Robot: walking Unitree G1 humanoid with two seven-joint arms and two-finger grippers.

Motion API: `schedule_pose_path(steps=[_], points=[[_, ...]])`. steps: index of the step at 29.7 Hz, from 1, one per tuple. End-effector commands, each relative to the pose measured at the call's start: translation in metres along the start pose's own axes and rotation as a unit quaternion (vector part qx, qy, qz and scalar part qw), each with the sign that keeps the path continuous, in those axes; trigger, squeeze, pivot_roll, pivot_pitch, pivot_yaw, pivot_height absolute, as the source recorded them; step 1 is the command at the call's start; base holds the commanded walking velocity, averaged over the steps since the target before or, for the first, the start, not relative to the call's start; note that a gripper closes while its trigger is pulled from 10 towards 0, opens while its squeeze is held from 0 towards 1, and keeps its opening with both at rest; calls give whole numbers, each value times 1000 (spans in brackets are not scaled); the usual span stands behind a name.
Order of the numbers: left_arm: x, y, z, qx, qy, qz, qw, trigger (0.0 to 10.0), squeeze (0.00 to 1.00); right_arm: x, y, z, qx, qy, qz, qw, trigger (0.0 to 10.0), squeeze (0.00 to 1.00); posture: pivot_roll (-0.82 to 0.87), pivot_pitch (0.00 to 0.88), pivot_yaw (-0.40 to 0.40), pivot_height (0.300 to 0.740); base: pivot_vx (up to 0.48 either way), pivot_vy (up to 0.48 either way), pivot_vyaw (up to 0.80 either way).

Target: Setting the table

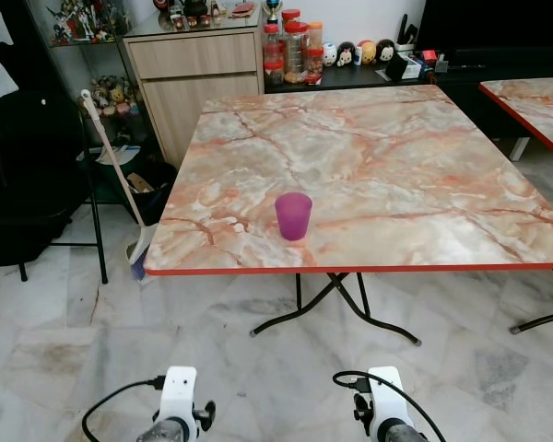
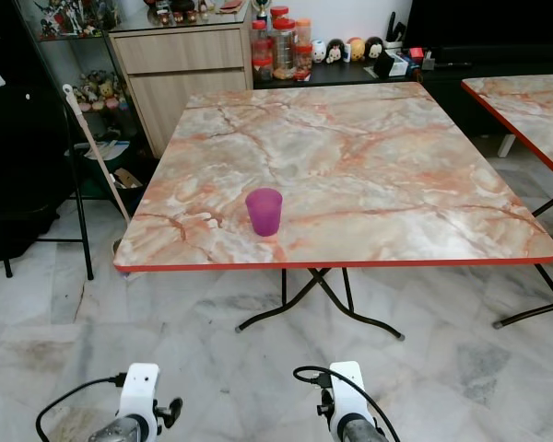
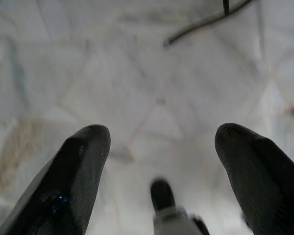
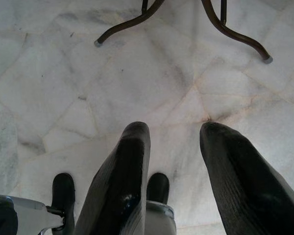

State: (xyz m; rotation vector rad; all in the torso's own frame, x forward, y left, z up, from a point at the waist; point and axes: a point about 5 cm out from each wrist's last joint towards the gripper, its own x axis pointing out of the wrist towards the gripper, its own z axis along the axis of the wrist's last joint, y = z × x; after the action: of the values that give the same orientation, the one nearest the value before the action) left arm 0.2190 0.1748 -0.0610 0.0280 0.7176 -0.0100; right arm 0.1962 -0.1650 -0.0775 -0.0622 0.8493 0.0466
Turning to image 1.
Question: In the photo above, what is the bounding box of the purple plastic cup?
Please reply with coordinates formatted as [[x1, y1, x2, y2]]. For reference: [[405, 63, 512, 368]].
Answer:
[[275, 192, 313, 242]]

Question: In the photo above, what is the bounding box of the black floor bin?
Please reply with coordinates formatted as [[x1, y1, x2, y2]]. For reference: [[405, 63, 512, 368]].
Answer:
[[118, 158, 179, 224]]

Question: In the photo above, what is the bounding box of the marble top folding table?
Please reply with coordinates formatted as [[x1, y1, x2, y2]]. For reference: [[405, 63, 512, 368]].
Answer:
[[144, 85, 553, 346], [479, 77, 553, 334]]

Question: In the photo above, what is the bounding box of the black chair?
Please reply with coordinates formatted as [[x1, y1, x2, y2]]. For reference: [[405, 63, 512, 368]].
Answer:
[[0, 87, 110, 285]]

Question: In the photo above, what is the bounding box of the plush toy pile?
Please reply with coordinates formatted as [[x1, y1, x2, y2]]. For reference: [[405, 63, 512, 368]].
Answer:
[[90, 76, 137, 119]]

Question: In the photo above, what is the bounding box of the light wooden cabinet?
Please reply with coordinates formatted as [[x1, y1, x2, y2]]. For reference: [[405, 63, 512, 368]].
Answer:
[[122, 26, 266, 168]]

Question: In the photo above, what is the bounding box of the small white box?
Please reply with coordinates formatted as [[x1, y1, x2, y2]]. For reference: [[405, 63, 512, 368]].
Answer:
[[387, 51, 425, 81]]

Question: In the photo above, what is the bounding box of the black round figurine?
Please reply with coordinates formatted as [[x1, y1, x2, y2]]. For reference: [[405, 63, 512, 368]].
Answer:
[[376, 39, 397, 64], [337, 41, 358, 67]]

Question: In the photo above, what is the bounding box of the orange lid plastic jar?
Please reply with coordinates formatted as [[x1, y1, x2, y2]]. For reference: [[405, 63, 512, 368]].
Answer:
[[306, 21, 325, 84]]

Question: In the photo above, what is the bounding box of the yellow round figurine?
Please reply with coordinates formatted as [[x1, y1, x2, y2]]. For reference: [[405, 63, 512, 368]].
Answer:
[[358, 39, 379, 65]]

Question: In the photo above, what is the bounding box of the red lid plastic jar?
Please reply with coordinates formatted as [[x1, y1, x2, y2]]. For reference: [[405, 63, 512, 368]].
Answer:
[[263, 23, 285, 87]]

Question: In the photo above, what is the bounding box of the tall red lid jar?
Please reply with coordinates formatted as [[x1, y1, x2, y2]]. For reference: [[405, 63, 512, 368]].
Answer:
[[282, 9, 312, 84]]

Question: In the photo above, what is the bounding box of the glass display shelf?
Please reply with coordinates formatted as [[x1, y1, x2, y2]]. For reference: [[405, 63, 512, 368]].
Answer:
[[23, 0, 137, 167]]

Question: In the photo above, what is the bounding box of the black television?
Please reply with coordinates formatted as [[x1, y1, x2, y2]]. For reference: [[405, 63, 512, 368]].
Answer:
[[415, 0, 553, 56]]

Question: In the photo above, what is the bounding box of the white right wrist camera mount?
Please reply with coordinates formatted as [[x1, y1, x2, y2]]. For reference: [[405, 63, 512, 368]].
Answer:
[[367, 366, 406, 434]]

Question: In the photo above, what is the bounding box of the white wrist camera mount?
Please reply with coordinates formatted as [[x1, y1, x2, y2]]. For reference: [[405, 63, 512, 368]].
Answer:
[[157, 366, 199, 430], [367, 366, 406, 434]]

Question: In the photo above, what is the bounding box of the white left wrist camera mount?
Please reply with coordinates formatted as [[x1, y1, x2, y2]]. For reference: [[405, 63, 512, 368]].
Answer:
[[157, 366, 199, 430]]

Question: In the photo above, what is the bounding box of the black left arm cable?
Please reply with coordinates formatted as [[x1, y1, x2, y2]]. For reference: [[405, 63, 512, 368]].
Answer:
[[81, 376, 167, 442]]

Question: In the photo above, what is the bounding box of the wooden handle broom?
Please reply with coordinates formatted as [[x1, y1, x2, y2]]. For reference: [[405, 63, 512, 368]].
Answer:
[[80, 90, 154, 281]]

